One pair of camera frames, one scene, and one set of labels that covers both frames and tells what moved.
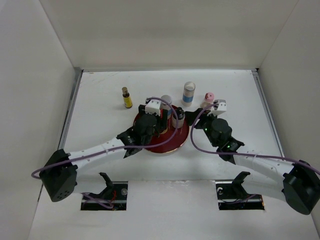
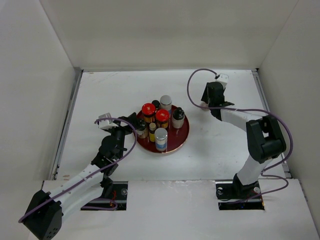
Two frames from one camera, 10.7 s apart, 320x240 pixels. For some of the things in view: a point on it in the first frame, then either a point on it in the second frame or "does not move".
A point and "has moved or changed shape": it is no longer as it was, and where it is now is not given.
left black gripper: (161, 120) -> (127, 129)
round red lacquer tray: (177, 141) does not move
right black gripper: (203, 118) -> (204, 98)
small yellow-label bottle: (127, 98) has moved or changed shape
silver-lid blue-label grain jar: (189, 89) -> (161, 135)
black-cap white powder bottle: (181, 118) does not move
